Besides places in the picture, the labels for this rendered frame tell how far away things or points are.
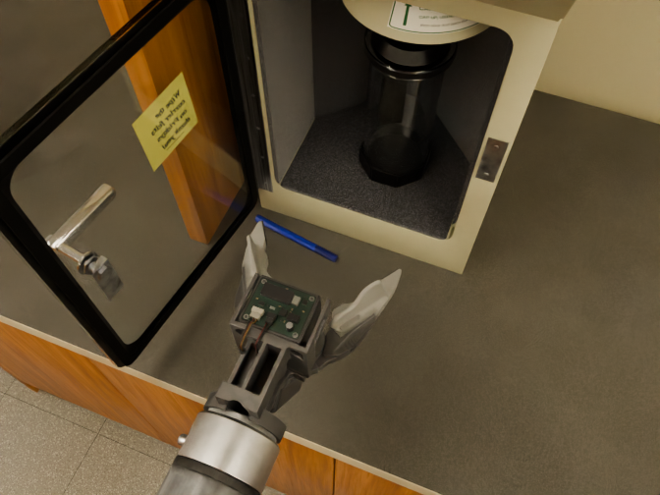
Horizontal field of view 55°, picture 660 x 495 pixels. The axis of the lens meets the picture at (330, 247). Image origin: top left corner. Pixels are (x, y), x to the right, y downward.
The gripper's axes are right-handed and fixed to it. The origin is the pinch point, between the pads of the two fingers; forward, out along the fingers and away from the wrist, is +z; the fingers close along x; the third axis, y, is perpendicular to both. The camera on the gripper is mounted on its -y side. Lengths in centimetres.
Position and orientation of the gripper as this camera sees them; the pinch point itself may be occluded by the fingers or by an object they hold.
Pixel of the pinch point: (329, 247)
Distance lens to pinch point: 64.0
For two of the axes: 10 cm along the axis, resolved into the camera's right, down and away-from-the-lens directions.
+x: -9.3, -3.2, 1.9
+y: 0.0, -5.1, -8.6
